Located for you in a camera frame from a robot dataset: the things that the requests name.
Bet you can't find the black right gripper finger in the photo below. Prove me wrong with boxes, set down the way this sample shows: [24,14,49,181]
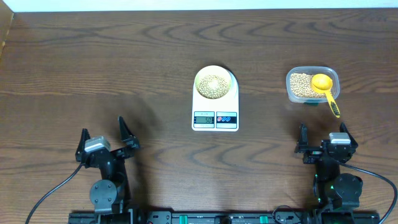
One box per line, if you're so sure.
[297,123,308,149]
[339,123,358,148]

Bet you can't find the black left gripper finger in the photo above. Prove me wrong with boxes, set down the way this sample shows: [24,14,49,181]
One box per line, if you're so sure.
[118,116,140,149]
[75,128,90,162]

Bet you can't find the yellow measuring scoop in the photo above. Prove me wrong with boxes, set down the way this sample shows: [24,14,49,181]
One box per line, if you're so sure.
[310,73,340,118]

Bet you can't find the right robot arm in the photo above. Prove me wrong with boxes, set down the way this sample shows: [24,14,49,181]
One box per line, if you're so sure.
[294,123,363,223]

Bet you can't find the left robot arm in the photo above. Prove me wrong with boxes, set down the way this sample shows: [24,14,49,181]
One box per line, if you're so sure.
[70,116,140,223]

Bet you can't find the white kitchen scale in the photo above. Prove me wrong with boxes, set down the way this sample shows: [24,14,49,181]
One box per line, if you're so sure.
[191,69,239,132]

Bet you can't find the soybeans in bowl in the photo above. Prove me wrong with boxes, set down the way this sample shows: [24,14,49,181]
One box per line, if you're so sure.
[197,75,229,99]

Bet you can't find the yellow bowl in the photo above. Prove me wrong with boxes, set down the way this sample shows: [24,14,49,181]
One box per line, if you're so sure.
[194,65,232,100]

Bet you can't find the clear plastic container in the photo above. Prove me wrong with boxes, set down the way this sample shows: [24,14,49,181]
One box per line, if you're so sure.
[285,66,340,103]

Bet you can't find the soybeans in container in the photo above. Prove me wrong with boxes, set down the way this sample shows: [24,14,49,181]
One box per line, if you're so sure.
[289,73,326,98]

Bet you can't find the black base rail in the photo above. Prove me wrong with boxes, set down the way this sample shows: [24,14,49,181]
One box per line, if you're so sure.
[67,209,380,224]

